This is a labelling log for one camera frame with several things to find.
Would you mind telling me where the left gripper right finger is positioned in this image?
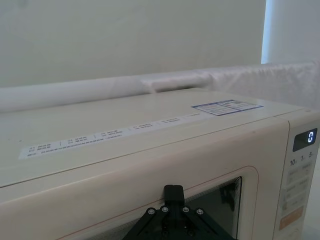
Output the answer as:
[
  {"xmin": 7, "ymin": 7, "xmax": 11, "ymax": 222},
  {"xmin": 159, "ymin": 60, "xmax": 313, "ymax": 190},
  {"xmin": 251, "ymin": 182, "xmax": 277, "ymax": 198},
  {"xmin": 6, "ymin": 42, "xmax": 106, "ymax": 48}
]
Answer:
[{"xmin": 174, "ymin": 184, "xmax": 226, "ymax": 240}]

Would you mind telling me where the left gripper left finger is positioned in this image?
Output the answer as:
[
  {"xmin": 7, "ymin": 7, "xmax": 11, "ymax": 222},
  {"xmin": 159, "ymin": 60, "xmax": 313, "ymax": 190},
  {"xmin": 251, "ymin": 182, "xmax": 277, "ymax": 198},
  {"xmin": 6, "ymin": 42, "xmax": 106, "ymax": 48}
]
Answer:
[{"xmin": 128, "ymin": 184, "xmax": 175, "ymax": 240}]

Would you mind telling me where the cream microwave oven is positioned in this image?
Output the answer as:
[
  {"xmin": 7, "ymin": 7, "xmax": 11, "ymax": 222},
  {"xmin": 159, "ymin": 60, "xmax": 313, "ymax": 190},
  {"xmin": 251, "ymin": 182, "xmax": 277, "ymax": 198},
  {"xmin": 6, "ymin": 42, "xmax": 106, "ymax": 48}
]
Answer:
[{"xmin": 0, "ymin": 87, "xmax": 320, "ymax": 240}]

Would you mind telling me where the white curtain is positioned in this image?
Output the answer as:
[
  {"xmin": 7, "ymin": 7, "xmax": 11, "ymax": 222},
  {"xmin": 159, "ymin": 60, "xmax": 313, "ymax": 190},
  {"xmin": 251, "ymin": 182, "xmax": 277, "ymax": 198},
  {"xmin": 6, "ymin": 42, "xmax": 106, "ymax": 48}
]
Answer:
[{"xmin": 0, "ymin": 0, "xmax": 267, "ymax": 89}]

